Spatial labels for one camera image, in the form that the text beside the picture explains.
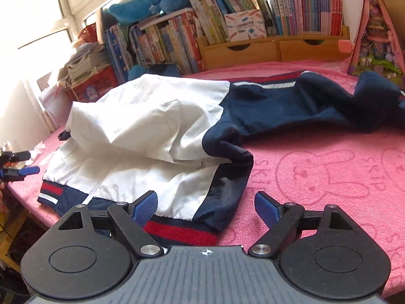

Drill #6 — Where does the white navy zip jacket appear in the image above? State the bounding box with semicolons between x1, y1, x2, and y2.
38;71;404;246

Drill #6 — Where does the crumpled white tissue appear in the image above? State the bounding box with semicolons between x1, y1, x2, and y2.
25;141;46;166

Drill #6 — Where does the pink rabbit pattern mat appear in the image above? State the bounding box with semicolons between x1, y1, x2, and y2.
5;59;405;298

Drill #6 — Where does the red plastic crate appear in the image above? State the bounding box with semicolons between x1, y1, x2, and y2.
66;66;119;102

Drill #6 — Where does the stack of papers and magazines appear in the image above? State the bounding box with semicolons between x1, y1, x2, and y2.
58;43;111;87

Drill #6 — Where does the blue round ball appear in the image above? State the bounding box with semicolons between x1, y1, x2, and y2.
128;65;148;81

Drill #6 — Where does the wooden desktop drawer shelf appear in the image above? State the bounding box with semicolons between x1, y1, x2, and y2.
198;26;349;71

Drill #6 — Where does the blue whale plush toy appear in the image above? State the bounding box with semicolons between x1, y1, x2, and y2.
107;0;194;26

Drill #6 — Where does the pink house shaped box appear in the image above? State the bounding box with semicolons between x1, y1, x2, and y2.
339;0;404;89

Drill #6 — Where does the white colourful stationery box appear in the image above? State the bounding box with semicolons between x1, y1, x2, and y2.
225;10;267;42

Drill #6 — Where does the row of upright books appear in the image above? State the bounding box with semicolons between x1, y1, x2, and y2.
105;0;342;80

